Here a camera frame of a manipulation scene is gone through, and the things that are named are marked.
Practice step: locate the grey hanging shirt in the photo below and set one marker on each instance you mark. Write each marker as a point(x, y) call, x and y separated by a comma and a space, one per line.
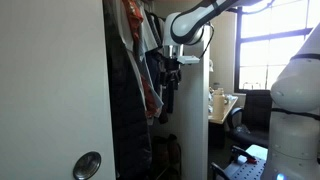
point(149, 33)

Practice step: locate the grey perforated mounting plate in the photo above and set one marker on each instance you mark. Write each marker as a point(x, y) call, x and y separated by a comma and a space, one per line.
point(243, 171)

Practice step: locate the white closet door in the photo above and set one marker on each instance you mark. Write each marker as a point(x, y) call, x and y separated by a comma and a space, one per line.
point(50, 83)

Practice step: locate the brown boot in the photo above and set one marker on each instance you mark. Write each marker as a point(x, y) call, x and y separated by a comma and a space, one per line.
point(160, 151)

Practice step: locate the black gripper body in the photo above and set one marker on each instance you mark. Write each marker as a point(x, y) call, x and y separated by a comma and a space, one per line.
point(171, 65)

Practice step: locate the black office chair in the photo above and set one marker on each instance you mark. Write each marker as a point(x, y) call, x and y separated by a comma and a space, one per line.
point(255, 116)

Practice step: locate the long black coat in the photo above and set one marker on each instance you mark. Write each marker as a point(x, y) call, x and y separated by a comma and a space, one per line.
point(128, 113)

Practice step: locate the round metal door pull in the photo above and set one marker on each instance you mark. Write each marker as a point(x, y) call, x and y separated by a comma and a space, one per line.
point(87, 165)

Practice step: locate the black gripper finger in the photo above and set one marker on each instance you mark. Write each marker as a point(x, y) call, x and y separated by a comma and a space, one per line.
point(168, 81)
point(177, 81)

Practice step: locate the black framed window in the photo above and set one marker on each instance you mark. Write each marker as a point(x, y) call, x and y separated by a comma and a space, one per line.
point(276, 46)

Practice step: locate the small clutter on desk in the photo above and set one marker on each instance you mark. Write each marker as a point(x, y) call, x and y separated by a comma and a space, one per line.
point(229, 99)

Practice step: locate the white closet partition panel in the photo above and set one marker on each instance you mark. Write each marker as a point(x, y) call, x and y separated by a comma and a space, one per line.
point(193, 116)

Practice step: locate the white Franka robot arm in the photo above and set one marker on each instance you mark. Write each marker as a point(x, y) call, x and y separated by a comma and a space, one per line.
point(296, 86)

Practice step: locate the red patterned garment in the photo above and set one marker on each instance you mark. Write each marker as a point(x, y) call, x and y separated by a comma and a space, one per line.
point(135, 16)

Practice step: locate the beige desk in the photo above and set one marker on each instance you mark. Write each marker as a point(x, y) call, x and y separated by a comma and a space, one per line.
point(224, 115)

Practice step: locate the dark hanging clothes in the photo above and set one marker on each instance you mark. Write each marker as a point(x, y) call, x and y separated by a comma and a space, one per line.
point(156, 66)

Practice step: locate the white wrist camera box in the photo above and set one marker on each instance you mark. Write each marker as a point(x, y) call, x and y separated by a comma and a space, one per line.
point(189, 59)

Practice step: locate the cream bottle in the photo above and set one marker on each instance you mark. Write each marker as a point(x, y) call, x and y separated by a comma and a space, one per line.
point(218, 103)

